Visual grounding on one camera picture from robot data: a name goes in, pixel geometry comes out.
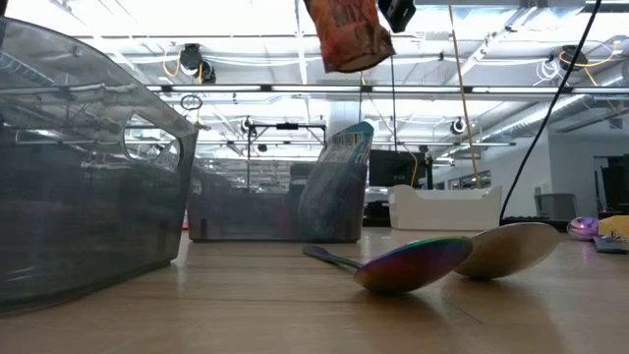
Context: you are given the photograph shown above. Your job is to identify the orange-handled silver spoon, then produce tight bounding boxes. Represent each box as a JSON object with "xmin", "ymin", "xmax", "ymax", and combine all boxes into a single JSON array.
[{"xmin": 454, "ymin": 222, "xmax": 562, "ymax": 282}]

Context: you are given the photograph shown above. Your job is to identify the small grey translucent bin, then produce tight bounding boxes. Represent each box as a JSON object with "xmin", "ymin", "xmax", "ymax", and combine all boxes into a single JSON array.
[{"xmin": 186, "ymin": 156, "xmax": 369, "ymax": 245}]

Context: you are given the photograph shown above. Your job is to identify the black background monitor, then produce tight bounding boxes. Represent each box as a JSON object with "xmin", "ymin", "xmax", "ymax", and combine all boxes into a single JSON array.
[{"xmin": 368, "ymin": 149, "xmax": 429, "ymax": 188}]

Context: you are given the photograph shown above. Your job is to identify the white plastic bin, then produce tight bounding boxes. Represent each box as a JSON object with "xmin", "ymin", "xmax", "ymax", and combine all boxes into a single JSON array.
[{"xmin": 387, "ymin": 184, "xmax": 504, "ymax": 232}]

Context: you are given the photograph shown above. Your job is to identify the grey office chair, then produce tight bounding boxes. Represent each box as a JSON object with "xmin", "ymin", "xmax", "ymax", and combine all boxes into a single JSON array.
[{"xmin": 534, "ymin": 193, "xmax": 579, "ymax": 221}]

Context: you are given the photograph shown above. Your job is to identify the yellow hanging cable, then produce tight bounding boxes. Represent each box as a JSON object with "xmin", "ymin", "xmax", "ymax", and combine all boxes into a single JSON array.
[{"xmin": 445, "ymin": 0, "xmax": 483, "ymax": 192}]

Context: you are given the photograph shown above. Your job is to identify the large grey translucent bin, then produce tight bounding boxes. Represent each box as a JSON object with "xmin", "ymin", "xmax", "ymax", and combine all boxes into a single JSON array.
[{"xmin": 0, "ymin": 17, "xmax": 199, "ymax": 316}]

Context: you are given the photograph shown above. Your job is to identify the rainbow iridescent spoon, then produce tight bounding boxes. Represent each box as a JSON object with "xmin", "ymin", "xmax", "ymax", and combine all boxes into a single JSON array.
[{"xmin": 302, "ymin": 237, "xmax": 475, "ymax": 296}]

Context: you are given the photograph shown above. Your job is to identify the blue white chip bag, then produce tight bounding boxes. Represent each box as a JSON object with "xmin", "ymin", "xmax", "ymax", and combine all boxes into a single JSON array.
[{"xmin": 297, "ymin": 121, "xmax": 375, "ymax": 243}]

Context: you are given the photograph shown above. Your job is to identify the yellow orange chicken ramen packet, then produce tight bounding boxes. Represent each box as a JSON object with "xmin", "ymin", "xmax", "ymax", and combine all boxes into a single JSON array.
[{"xmin": 592, "ymin": 214, "xmax": 629, "ymax": 256}]

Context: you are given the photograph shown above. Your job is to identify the black monitor bank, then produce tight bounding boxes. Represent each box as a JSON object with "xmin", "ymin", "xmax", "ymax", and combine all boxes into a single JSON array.
[{"xmin": 600, "ymin": 155, "xmax": 629, "ymax": 213}]

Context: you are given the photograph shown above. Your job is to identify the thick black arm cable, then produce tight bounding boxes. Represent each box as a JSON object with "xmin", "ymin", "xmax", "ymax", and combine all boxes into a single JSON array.
[{"xmin": 498, "ymin": 0, "xmax": 603, "ymax": 223}]

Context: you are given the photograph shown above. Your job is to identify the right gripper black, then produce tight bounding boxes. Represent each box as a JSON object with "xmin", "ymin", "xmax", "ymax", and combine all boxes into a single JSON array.
[{"xmin": 377, "ymin": 0, "xmax": 418, "ymax": 33}]

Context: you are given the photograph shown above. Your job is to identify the teal-handled purple-bowl spoon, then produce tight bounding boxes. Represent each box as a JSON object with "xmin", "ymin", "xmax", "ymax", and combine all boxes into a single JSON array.
[{"xmin": 566, "ymin": 215, "xmax": 601, "ymax": 242}]

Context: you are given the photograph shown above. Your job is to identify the long ceiling light rail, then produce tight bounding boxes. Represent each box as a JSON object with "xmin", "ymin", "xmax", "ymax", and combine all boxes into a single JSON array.
[{"xmin": 146, "ymin": 83, "xmax": 629, "ymax": 97}]

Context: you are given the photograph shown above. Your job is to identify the brown taco seasoning packet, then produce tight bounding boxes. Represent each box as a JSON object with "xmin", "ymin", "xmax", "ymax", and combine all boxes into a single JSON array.
[{"xmin": 303, "ymin": 0, "xmax": 397, "ymax": 75}]

